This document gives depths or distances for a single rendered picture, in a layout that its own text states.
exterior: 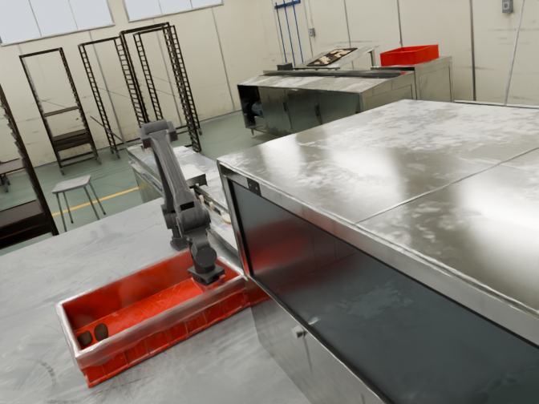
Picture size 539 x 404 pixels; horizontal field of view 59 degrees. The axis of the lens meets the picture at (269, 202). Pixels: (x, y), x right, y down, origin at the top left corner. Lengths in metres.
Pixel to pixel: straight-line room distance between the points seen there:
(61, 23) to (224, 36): 2.81
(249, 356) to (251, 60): 8.61
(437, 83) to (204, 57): 5.12
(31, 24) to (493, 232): 8.48
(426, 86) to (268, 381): 4.32
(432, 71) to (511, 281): 4.77
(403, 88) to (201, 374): 3.91
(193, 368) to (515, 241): 0.87
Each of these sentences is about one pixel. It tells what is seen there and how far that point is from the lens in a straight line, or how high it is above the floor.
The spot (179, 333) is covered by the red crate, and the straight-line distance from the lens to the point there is 1.30.
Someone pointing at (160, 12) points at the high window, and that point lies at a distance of 9.05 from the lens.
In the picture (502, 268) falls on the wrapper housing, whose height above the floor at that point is 1.30.
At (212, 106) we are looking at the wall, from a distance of 9.28.
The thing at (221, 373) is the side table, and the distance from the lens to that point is 1.17.
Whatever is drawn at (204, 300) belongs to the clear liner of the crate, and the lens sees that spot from 1.28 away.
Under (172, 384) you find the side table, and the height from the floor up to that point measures 0.82.
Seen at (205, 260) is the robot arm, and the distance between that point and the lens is 1.22.
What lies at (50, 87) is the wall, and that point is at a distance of 8.76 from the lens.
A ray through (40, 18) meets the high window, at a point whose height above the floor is 2.28.
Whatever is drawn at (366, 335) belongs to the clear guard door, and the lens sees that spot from 0.68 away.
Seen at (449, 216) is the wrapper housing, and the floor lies 1.30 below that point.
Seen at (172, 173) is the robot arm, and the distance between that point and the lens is 1.36.
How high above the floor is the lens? 1.55
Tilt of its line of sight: 21 degrees down
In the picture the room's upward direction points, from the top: 12 degrees counter-clockwise
